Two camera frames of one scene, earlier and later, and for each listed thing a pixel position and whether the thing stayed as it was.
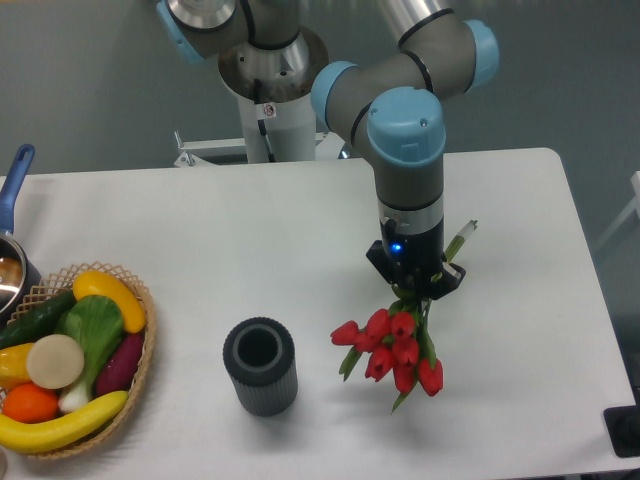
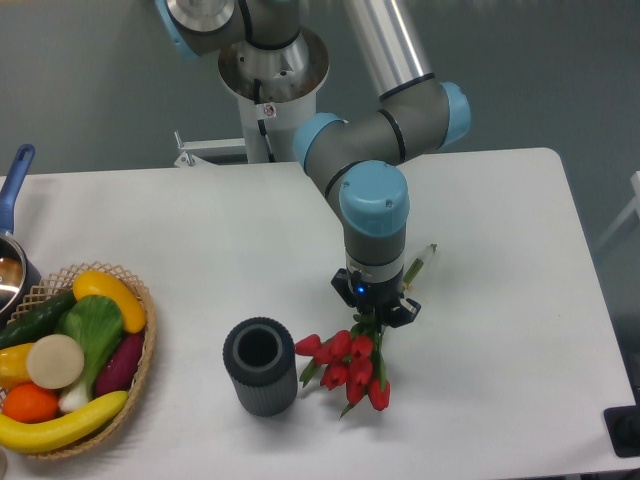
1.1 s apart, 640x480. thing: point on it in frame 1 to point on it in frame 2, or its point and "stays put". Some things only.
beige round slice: x=55 y=361 stays put
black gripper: x=414 y=258 to x=377 y=297
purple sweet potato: x=118 y=370 stays put
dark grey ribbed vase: x=259 y=355 stays put
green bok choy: x=97 y=322 stays put
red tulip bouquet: x=396 y=343 to x=349 y=360
